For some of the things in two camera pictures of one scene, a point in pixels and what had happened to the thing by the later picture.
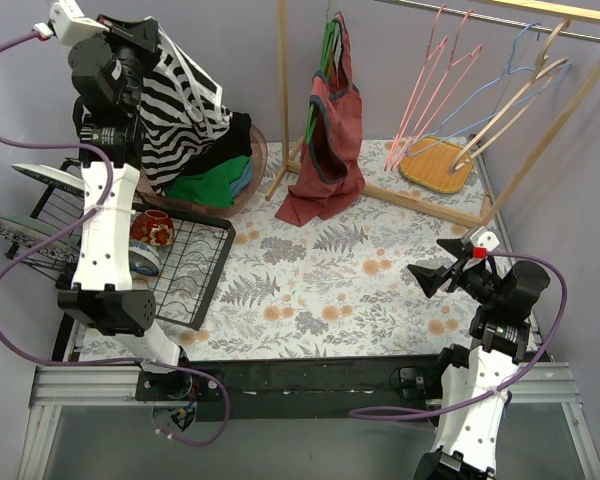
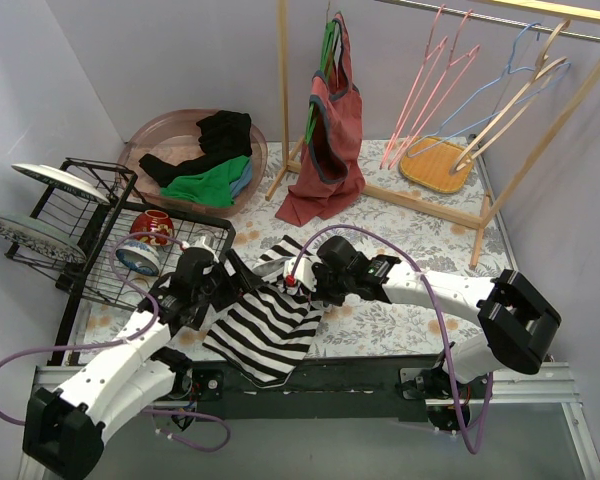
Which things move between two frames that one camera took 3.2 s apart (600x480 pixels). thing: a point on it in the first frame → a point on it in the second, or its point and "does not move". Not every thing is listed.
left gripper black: [143, 29] → [230, 279]
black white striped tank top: [181, 111] → [266, 334]
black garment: [231, 145] does not move
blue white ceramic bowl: [143, 259] does not move
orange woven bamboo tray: [428, 160] does not move
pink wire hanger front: [418, 92] does not move
